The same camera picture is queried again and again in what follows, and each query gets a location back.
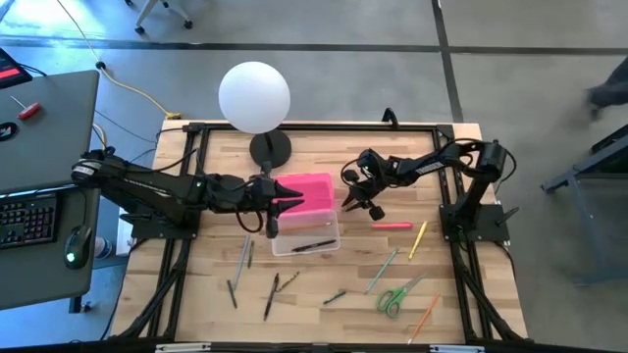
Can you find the white globe lamp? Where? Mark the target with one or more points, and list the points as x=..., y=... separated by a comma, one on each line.
x=254, y=98

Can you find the office chair base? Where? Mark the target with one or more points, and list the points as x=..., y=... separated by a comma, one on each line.
x=159, y=10

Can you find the pink highlighter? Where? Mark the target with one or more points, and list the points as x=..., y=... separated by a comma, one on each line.
x=392, y=226

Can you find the orange pencil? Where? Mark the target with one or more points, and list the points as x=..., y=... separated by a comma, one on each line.
x=423, y=318

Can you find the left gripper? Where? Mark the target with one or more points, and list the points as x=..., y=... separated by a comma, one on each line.
x=260, y=196

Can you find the silver frame bracket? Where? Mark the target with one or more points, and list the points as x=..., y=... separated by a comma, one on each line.
x=456, y=348
x=181, y=347

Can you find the black marker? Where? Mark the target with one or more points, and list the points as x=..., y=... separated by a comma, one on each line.
x=314, y=245

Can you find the person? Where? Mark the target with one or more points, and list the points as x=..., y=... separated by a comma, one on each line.
x=611, y=90

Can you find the short green pen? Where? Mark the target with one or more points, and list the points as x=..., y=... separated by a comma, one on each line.
x=250, y=254

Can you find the black keyboard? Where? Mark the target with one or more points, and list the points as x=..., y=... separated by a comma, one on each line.
x=27, y=220

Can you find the black aluminium table frame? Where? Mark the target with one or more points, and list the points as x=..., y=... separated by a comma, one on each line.
x=343, y=127

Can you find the grey desk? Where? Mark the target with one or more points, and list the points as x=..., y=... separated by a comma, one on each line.
x=44, y=279

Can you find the dark arched hook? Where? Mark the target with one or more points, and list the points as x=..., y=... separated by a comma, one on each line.
x=389, y=115

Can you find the green Crayola crayon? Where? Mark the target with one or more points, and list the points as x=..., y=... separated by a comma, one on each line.
x=288, y=282

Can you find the white box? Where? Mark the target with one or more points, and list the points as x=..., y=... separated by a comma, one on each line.
x=125, y=240

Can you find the blue-legged workbench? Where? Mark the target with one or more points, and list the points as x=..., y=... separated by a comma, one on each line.
x=589, y=166

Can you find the black computer mouse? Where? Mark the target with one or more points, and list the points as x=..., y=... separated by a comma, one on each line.
x=77, y=247

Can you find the red-screen tablet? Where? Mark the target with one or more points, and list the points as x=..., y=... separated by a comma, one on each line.
x=12, y=71

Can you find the pink and clear supply box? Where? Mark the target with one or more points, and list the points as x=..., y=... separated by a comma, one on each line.
x=319, y=188

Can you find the dark grey pencil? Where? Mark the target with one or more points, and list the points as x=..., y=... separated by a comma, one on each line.
x=232, y=294

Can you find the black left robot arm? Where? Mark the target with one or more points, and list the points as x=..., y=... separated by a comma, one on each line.
x=147, y=188

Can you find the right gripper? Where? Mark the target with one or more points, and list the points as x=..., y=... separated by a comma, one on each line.
x=370, y=191

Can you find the teal pencil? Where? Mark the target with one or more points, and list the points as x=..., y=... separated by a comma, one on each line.
x=382, y=270

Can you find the black pen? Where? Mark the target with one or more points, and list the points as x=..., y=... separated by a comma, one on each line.
x=271, y=297

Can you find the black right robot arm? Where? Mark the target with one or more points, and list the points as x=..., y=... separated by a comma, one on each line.
x=427, y=164

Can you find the green marker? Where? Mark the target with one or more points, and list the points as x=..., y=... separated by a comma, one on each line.
x=334, y=297

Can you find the yellow highlighter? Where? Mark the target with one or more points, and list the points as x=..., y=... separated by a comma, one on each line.
x=418, y=240

